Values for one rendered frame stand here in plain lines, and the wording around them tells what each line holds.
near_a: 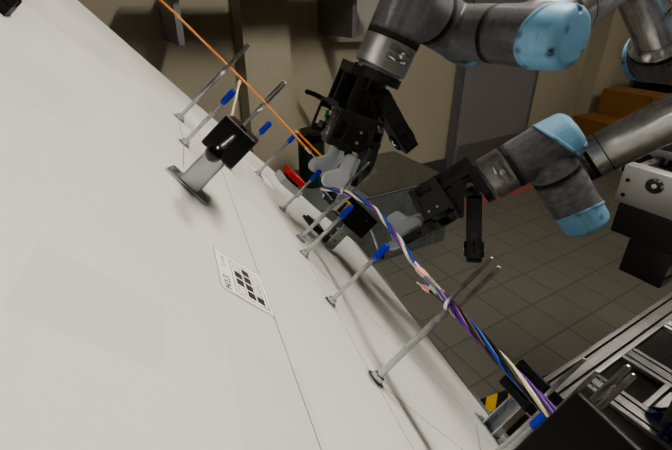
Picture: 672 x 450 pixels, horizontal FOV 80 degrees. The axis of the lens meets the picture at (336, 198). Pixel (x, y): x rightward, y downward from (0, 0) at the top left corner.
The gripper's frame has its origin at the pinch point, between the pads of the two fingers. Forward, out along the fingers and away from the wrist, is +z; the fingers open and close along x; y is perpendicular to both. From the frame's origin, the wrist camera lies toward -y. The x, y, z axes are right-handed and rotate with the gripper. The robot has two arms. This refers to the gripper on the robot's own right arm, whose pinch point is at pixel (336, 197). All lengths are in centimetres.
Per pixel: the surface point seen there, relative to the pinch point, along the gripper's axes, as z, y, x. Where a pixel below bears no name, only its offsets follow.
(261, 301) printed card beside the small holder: -2.1, 21.4, 29.8
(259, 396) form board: -3.4, 24.3, 38.6
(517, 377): -5.1, 6.7, 39.9
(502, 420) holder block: 14.1, -18.7, 30.3
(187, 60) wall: 14, -1, -214
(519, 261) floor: 45, -200, -88
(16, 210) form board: -8.5, 35.3, 33.3
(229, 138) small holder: -10.1, 24.4, 20.0
